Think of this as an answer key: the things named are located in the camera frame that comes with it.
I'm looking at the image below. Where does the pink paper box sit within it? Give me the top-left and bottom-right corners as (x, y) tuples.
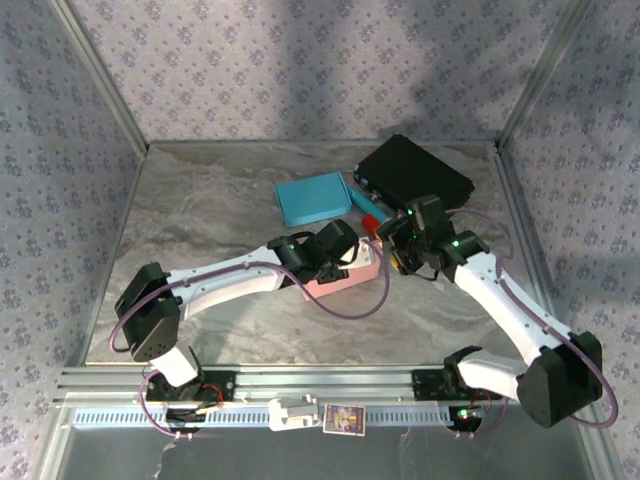
(299, 237), (385, 304)

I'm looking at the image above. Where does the blue paper box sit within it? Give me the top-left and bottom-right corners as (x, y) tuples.
(273, 171), (353, 230)

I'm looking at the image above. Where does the teal marker pen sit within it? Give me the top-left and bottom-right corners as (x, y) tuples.
(348, 188), (390, 222)

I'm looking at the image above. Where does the black ribbed hard case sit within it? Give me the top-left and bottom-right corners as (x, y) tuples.
(352, 133), (477, 211)

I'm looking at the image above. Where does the small picture card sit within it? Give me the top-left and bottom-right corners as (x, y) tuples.
(323, 403), (367, 436)

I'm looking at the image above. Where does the black controller board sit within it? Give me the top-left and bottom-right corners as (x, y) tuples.
(446, 405), (487, 432)
(163, 407), (207, 434)

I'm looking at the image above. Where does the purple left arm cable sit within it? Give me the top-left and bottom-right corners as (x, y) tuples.
(109, 238), (391, 441)

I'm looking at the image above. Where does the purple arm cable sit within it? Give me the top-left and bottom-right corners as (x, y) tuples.
(446, 207), (620, 441)
(109, 238), (391, 441)

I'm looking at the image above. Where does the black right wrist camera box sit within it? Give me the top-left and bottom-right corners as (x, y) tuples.
(406, 194), (455, 235)

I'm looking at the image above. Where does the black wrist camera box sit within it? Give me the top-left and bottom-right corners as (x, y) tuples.
(406, 194), (455, 235)
(316, 218), (360, 257)

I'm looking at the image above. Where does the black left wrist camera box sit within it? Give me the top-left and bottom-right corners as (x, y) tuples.
(316, 218), (360, 257)

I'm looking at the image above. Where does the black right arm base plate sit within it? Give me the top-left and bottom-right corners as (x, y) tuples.
(409, 368), (504, 402)

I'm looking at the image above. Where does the aluminium extrusion frame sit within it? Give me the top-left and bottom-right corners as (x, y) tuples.
(32, 0), (626, 480)

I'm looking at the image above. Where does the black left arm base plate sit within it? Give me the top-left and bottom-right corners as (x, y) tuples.
(144, 368), (237, 403)

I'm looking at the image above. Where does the white plastic bracket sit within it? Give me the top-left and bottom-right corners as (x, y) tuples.
(268, 393), (321, 433)

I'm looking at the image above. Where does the slotted light blue cable duct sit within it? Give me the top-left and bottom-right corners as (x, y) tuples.
(72, 405), (464, 429)

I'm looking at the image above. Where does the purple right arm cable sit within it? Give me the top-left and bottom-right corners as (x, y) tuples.
(446, 207), (620, 441)

